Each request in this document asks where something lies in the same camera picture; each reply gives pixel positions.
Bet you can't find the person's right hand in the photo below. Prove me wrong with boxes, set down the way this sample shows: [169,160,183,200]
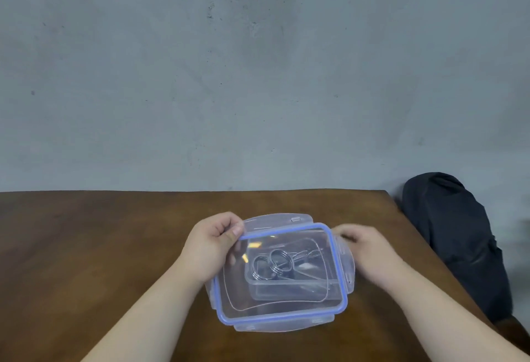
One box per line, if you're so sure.
[331,224,410,293]

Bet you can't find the person's left hand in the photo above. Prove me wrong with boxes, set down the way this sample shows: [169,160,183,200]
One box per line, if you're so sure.
[177,211,245,286]

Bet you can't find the clear lid with blue seal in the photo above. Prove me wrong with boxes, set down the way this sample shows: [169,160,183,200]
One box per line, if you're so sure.
[205,213,357,333]

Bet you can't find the person's right forearm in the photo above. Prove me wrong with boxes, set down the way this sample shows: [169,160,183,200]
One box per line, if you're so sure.
[374,266,530,362]

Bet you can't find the person's left forearm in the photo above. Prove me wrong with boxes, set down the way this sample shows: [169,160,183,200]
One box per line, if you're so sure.
[80,259,208,362]

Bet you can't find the silver metal key rings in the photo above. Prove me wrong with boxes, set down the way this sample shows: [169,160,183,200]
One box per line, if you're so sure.
[252,249,295,282]

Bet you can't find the clear plastic food container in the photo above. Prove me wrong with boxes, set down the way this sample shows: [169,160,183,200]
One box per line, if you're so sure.
[243,237,340,303]

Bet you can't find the black bag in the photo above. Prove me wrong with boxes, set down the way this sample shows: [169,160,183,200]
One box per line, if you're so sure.
[401,172,514,326]

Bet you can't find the silver metal wire clip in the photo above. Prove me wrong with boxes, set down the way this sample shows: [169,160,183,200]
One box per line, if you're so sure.
[290,247,328,268]

